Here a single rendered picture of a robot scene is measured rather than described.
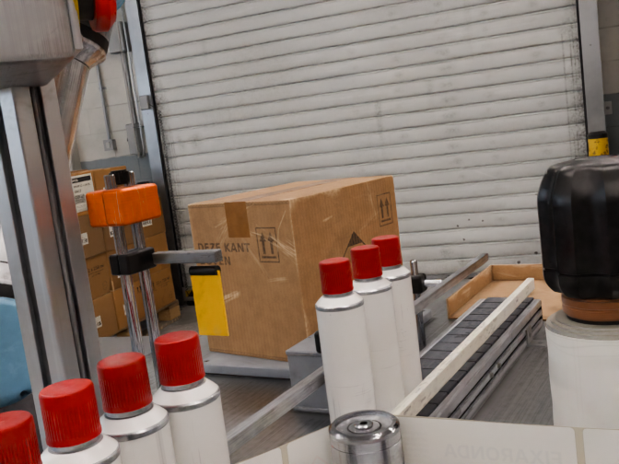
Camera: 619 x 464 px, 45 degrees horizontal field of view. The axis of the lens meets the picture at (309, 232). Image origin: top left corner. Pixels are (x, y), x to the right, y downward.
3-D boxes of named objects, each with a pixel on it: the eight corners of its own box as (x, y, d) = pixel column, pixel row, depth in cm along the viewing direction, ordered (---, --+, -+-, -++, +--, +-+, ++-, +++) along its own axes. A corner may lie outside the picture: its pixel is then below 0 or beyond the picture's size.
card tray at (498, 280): (590, 321, 129) (589, 299, 129) (448, 319, 142) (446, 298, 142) (614, 281, 155) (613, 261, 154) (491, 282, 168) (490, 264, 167)
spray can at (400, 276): (415, 410, 87) (396, 240, 85) (375, 407, 90) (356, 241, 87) (430, 394, 92) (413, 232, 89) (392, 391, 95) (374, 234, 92)
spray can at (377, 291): (396, 431, 82) (376, 250, 79) (355, 427, 85) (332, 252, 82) (414, 412, 87) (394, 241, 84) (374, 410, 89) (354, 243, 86)
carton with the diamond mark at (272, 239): (310, 365, 118) (288, 199, 115) (208, 352, 134) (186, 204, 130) (409, 315, 141) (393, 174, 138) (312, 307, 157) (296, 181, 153)
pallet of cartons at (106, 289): (85, 377, 421) (50, 177, 406) (-32, 377, 449) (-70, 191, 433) (184, 318, 533) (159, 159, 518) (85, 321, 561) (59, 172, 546)
